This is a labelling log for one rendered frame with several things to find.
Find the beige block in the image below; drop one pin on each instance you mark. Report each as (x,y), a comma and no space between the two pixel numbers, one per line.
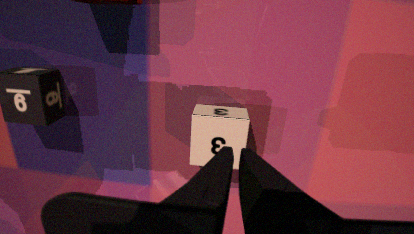
(213,127)

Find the red block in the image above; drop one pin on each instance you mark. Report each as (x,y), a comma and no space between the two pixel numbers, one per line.
(128,2)

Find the black block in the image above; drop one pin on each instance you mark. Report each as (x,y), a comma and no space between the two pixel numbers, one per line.
(31,96)

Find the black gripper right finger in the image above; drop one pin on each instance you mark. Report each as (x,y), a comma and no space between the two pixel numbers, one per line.
(272,204)

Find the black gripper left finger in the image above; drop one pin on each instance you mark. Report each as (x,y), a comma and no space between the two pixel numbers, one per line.
(197,207)

